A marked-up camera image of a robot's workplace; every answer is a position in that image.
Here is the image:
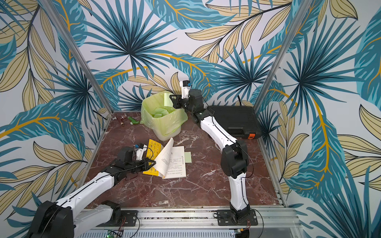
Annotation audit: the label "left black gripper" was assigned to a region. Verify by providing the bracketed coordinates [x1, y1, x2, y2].
[125, 157, 156, 174]

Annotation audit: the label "green sticky note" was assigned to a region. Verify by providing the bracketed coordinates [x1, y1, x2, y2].
[163, 92, 173, 107]
[185, 152, 192, 163]

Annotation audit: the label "yellow paperback book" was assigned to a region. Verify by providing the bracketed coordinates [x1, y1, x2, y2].
[143, 138, 187, 179]

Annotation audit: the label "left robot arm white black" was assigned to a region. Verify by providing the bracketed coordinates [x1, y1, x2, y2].
[26, 147, 156, 238]

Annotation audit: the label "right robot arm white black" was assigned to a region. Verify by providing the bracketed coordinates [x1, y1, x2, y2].
[169, 89, 251, 225]

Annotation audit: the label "discarded green notes in bin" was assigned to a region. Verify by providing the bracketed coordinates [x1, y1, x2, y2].
[152, 106, 176, 118]

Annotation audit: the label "green plastic bin liner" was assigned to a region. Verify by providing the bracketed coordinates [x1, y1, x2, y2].
[140, 91, 188, 141]

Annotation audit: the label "white trash bin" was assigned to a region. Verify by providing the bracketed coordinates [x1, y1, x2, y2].
[154, 127, 181, 141]

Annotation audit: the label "green toy piece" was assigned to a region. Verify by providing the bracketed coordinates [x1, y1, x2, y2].
[128, 117, 140, 125]

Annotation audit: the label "black plastic tool case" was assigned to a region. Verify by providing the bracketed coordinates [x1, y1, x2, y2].
[207, 106, 262, 139]

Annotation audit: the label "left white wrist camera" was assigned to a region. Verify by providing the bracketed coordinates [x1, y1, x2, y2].
[135, 143, 147, 161]

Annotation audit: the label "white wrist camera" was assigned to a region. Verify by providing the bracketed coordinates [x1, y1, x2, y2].
[180, 80, 191, 99]
[135, 143, 147, 161]

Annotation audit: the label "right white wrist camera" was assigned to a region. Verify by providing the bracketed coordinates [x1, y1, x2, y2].
[180, 80, 191, 99]

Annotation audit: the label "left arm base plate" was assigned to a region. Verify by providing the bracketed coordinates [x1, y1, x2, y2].
[105, 210, 138, 227]

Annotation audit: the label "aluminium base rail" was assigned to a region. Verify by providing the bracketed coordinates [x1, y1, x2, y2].
[82, 205, 306, 238]

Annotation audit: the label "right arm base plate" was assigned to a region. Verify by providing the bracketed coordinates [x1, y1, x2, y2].
[213, 209, 258, 227]

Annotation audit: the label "left aluminium corner post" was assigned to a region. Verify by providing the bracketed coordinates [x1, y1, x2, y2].
[40, 0, 114, 114]

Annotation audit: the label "aluminium corner post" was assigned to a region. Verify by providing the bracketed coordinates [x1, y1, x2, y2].
[254, 0, 312, 112]
[40, 0, 114, 114]

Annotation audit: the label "right aluminium corner post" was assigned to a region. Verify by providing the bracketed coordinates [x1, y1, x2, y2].
[254, 0, 312, 112]

